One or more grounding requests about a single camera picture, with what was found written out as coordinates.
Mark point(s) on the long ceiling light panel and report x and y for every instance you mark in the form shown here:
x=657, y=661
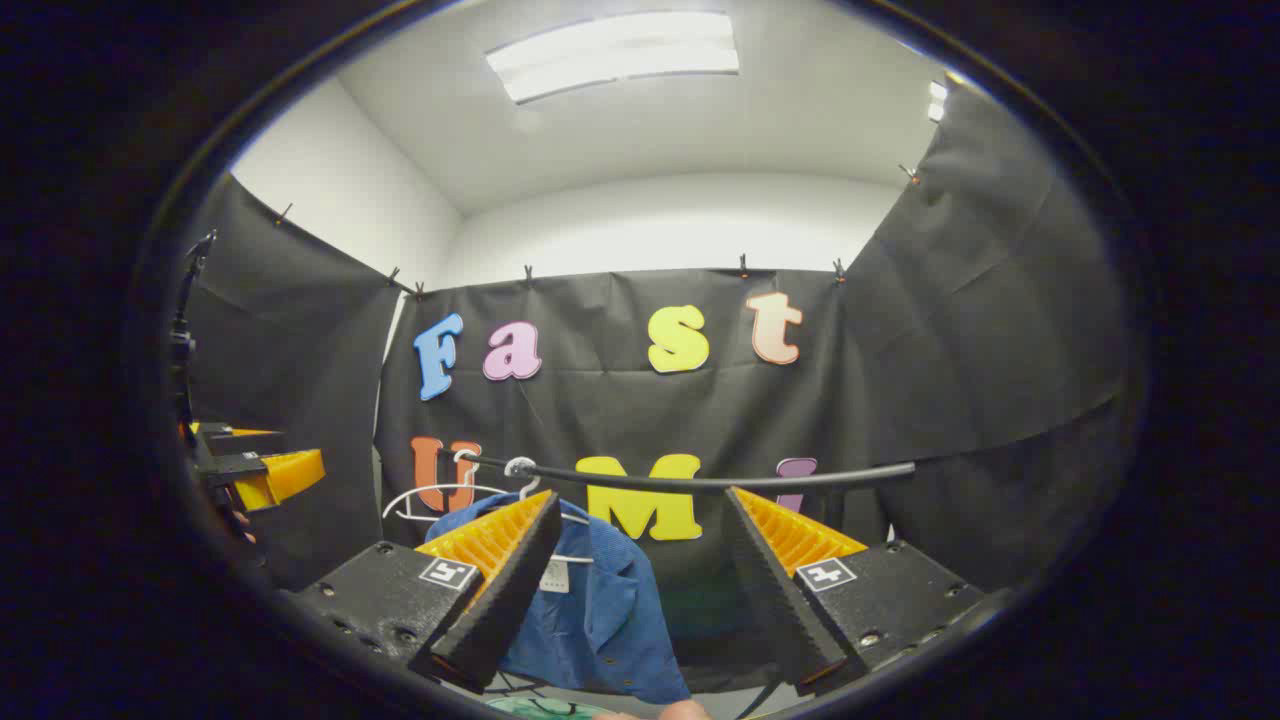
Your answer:
x=615, y=55

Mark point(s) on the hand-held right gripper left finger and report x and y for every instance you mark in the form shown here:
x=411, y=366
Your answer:
x=500, y=600

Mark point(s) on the green mesh laundry hamper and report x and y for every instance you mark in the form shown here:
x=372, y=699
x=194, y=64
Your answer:
x=540, y=709

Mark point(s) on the black clothes rack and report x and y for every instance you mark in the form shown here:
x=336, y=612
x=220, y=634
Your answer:
x=700, y=483

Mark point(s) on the black backdrop cloth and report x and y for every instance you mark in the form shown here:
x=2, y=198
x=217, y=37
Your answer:
x=640, y=420

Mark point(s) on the small ceiling light panel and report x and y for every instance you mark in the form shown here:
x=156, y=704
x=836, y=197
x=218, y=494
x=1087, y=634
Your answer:
x=937, y=100

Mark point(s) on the row of small cloth clips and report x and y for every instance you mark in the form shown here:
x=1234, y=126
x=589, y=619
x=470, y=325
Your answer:
x=742, y=266

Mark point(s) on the blue shirt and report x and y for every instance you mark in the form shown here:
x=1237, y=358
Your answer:
x=600, y=610

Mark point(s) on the white plastic hanger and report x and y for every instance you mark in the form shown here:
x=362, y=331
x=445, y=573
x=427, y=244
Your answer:
x=440, y=488
x=520, y=463

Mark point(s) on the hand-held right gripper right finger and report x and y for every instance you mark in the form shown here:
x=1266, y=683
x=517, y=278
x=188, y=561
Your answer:
x=775, y=590

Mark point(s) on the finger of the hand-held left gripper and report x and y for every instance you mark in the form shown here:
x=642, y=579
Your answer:
x=285, y=475
x=240, y=442

